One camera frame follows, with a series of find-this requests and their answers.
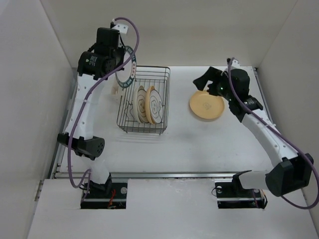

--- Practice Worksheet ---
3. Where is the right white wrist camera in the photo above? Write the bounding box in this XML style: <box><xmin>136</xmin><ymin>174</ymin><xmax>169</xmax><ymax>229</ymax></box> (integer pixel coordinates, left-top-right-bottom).
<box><xmin>226</xmin><ymin>57</ymin><xmax>241</xmax><ymax>71</ymax></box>

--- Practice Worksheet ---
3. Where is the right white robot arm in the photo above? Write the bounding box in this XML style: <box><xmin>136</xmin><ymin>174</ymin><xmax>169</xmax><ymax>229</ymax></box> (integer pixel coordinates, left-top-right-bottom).
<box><xmin>193</xmin><ymin>67</ymin><xmax>314</xmax><ymax>197</ymax></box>

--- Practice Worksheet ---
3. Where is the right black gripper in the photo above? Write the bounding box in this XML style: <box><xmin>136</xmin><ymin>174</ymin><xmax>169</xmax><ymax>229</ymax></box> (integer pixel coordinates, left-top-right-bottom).
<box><xmin>194</xmin><ymin>66</ymin><xmax>235</xmax><ymax>101</ymax></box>

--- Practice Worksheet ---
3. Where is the white plate green lettered rim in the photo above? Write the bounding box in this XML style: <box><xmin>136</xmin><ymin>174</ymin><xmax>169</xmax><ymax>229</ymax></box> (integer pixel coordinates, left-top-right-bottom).
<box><xmin>115</xmin><ymin>54</ymin><xmax>137</xmax><ymax>89</ymax></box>

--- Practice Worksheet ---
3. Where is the yellow-backed white plate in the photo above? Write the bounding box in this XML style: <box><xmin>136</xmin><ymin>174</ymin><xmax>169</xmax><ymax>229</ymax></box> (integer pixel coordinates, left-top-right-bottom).
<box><xmin>145</xmin><ymin>86</ymin><xmax>163</xmax><ymax>124</ymax></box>

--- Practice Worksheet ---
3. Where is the aluminium table rail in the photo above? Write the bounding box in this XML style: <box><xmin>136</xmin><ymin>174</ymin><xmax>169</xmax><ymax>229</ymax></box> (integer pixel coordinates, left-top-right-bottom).
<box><xmin>49</xmin><ymin>68</ymin><xmax>292</xmax><ymax>180</ymax></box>

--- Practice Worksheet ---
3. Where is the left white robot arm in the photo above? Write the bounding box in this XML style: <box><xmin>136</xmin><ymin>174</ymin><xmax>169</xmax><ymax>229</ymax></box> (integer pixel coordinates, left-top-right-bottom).
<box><xmin>57</xmin><ymin>27</ymin><xmax>126</xmax><ymax>198</ymax></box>

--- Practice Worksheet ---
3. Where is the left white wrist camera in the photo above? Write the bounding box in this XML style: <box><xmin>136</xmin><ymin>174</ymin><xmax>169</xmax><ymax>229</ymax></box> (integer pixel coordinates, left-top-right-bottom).
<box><xmin>110</xmin><ymin>21</ymin><xmax>129</xmax><ymax>35</ymax></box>

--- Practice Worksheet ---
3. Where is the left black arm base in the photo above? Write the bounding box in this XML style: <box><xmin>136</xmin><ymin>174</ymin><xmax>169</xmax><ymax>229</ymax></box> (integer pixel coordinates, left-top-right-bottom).
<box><xmin>80</xmin><ymin>180</ymin><xmax>128</xmax><ymax>210</ymax></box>

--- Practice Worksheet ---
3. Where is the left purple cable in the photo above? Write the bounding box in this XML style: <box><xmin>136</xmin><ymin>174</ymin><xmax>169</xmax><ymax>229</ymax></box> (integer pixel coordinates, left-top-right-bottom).
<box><xmin>67</xmin><ymin>17</ymin><xmax>140</xmax><ymax>202</ymax></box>

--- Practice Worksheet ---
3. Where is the cream plate green ring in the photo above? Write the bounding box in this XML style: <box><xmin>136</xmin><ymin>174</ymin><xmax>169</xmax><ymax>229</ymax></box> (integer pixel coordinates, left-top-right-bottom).
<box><xmin>132</xmin><ymin>85</ymin><xmax>152</xmax><ymax>123</ymax></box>

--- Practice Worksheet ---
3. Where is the purple cable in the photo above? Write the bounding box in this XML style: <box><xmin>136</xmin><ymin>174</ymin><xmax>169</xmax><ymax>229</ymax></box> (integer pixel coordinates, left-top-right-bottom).
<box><xmin>67</xmin><ymin>17</ymin><xmax>140</xmax><ymax>202</ymax></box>
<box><xmin>226</xmin><ymin>57</ymin><xmax>319</xmax><ymax>209</ymax></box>

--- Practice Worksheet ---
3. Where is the yellow plate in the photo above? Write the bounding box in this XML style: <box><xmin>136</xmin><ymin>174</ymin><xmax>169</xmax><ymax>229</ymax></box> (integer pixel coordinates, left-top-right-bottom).
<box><xmin>189</xmin><ymin>91</ymin><xmax>225</xmax><ymax>120</ymax></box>

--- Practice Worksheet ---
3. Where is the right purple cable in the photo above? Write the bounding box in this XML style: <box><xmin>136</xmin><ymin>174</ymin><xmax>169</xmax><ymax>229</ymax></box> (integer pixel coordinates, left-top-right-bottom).
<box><xmin>226</xmin><ymin>57</ymin><xmax>319</xmax><ymax>209</ymax></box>

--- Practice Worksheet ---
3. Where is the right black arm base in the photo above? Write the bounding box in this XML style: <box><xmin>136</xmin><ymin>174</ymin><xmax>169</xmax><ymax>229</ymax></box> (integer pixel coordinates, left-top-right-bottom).
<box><xmin>214</xmin><ymin>181</ymin><xmax>268</xmax><ymax>210</ymax></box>

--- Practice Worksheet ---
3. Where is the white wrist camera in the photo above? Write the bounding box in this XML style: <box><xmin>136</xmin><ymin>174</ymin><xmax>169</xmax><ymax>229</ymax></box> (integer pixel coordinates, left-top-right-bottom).
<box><xmin>110</xmin><ymin>21</ymin><xmax>129</xmax><ymax>35</ymax></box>
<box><xmin>226</xmin><ymin>57</ymin><xmax>241</xmax><ymax>71</ymax></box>

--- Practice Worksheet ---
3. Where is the grey wire dish rack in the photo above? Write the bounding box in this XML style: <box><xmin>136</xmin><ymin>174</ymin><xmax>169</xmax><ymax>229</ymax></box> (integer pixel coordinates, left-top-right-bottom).
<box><xmin>117</xmin><ymin>66</ymin><xmax>170</xmax><ymax>135</ymax></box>

